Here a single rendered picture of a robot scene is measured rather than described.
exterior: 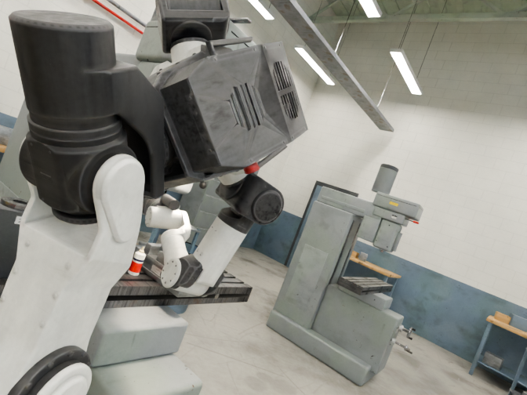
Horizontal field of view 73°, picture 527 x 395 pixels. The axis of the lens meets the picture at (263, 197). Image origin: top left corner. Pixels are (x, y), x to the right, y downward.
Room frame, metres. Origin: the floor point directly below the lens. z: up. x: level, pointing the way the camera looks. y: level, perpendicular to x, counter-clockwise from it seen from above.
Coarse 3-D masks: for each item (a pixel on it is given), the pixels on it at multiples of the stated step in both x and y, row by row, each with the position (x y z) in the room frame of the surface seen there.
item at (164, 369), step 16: (96, 368) 1.05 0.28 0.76; (112, 368) 1.07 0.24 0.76; (128, 368) 1.10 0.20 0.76; (144, 368) 1.13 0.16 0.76; (160, 368) 1.16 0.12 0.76; (176, 368) 1.20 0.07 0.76; (96, 384) 1.01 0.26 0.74; (112, 384) 1.00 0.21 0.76; (128, 384) 1.03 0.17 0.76; (144, 384) 1.05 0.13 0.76; (160, 384) 1.08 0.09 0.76; (176, 384) 1.11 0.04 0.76; (192, 384) 1.15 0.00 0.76
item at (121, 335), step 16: (112, 320) 1.11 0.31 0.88; (128, 320) 1.15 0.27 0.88; (144, 320) 1.19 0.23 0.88; (160, 320) 1.23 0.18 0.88; (176, 320) 1.28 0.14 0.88; (96, 336) 1.05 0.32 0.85; (112, 336) 1.05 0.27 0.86; (128, 336) 1.10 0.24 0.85; (144, 336) 1.15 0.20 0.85; (160, 336) 1.20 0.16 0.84; (176, 336) 1.26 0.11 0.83; (96, 352) 1.03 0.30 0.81; (112, 352) 1.07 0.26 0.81; (128, 352) 1.12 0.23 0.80; (144, 352) 1.17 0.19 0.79; (160, 352) 1.22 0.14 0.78
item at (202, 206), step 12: (216, 180) 6.44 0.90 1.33; (192, 192) 6.50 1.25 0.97; (204, 192) 6.33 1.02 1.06; (180, 204) 6.62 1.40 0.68; (192, 204) 6.43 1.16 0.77; (204, 204) 6.37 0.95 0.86; (216, 204) 6.61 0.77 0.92; (192, 216) 6.36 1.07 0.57; (204, 216) 6.46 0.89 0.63; (204, 228) 6.55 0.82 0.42
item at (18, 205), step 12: (0, 204) 0.94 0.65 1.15; (12, 204) 0.94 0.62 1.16; (24, 204) 1.00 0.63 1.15; (0, 216) 0.91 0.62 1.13; (12, 216) 0.93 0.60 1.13; (0, 228) 0.91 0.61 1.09; (12, 228) 0.93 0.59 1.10; (0, 240) 0.92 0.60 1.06; (12, 240) 0.94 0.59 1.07; (0, 252) 0.93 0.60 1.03; (12, 252) 0.95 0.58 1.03; (0, 264) 0.93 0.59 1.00; (12, 264) 0.95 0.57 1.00; (0, 276) 0.94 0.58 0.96
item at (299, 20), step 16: (96, 0) 4.67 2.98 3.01; (112, 0) 4.81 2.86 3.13; (272, 0) 4.16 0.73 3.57; (288, 0) 4.04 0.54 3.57; (288, 16) 4.40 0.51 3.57; (304, 16) 4.30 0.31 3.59; (304, 32) 4.63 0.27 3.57; (320, 48) 4.90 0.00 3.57; (336, 48) 5.25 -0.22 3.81; (400, 48) 6.84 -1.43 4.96; (336, 64) 5.22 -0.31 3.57; (352, 80) 5.56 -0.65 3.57; (352, 96) 6.26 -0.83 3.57; (368, 96) 6.11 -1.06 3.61; (368, 112) 6.76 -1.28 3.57; (384, 128) 7.33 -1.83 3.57
